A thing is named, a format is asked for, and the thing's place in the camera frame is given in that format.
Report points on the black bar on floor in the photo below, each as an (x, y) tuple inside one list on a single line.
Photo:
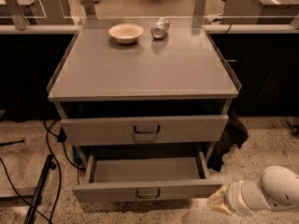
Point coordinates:
[(38, 191)]

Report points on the grey support post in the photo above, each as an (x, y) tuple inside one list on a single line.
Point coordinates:
[(20, 22), (199, 8), (89, 9)]

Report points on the grey drawer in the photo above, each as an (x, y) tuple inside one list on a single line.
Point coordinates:
[(144, 130), (153, 179)]

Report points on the background grey desk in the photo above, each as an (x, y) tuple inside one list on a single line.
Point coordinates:
[(259, 11), (40, 12)]

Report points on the grey drawer cabinet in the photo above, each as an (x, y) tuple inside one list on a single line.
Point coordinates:
[(180, 75)]

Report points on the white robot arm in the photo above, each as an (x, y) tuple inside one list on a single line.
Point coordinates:
[(275, 190)]

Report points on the background grey desk left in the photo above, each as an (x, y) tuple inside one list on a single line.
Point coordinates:
[(40, 12)]

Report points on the white bowl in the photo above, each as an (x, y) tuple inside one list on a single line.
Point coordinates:
[(126, 33)]

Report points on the background grey desk right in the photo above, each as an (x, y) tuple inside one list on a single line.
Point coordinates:
[(259, 11)]

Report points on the left grey support post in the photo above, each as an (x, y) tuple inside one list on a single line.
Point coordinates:
[(20, 22)]

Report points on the crushed silver can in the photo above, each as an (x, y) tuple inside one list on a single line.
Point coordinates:
[(160, 28)]

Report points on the middle grey support post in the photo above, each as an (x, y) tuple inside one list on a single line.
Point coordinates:
[(89, 9)]

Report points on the grey top drawer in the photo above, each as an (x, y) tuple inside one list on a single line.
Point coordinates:
[(144, 130)]

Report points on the right grey support post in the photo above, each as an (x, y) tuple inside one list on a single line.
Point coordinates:
[(199, 8)]

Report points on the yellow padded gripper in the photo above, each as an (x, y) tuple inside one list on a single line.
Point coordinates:
[(233, 197)]

